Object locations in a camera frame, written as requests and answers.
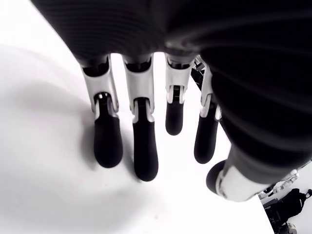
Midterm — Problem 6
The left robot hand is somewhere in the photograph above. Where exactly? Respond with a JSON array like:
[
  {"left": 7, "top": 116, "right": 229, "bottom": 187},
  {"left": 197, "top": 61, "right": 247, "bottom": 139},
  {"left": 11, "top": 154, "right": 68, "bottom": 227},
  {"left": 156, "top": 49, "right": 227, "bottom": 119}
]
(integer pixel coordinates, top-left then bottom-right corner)
[{"left": 30, "top": 0, "right": 312, "bottom": 203}]

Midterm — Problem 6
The standing person in black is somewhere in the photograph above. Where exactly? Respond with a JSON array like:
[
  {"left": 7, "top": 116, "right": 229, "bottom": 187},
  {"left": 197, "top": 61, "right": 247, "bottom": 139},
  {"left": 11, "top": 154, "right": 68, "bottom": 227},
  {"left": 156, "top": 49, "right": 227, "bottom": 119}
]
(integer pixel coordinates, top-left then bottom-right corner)
[{"left": 277, "top": 188, "right": 312, "bottom": 220}]

